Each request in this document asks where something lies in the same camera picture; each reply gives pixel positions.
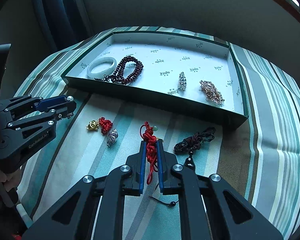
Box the white jade bangle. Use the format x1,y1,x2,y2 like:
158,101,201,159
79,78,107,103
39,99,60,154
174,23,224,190
87,57,117,79

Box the dark red bead bracelet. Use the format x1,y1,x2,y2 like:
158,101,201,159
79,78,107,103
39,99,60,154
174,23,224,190
95,55,145,86

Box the red knot gold charm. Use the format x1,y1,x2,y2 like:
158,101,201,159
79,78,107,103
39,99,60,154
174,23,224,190
139,121,158,185

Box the pearl rhinestone flower brooch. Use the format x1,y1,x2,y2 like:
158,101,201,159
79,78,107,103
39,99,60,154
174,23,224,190
199,80,224,105

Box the silver rhinestone brooch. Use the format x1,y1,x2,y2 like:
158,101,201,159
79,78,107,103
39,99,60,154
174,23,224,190
178,72,187,92

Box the person's left hand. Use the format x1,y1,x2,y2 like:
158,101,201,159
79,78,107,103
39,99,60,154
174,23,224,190
0,168,21,192

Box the red knot gold silver charms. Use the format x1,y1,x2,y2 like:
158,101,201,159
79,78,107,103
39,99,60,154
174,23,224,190
86,116,119,147

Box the striped teal bed cover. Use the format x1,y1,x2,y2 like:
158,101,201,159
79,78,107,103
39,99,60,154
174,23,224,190
17,33,300,239

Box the dark blue curtain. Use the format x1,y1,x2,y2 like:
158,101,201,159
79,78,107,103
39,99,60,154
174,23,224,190
32,0,94,52

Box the dark green shallow box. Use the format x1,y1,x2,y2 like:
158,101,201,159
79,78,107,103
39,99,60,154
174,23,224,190
62,30,249,131

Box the black gourd pendant cord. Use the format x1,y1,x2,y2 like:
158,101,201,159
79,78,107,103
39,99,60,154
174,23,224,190
148,126,217,208

